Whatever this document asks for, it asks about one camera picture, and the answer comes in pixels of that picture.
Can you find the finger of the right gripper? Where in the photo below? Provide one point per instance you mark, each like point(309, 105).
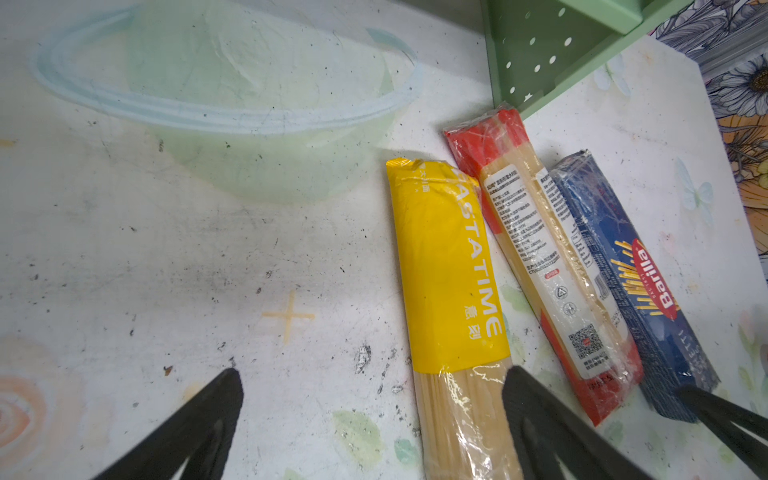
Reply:
point(742, 431)

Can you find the red spaghetti bag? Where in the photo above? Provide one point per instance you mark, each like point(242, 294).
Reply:
point(550, 259)

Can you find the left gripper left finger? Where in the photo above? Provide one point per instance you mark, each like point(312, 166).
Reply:
point(194, 442)

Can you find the yellow spaghetti bag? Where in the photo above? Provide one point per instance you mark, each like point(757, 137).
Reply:
point(458, 340)

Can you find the blue spaghetti bag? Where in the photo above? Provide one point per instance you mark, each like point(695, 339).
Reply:
point(670, 352)

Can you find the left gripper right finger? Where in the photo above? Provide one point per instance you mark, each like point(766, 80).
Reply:
point(550, 439)

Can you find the green wooden shelf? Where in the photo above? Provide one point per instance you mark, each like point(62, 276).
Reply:
point(538, 49)

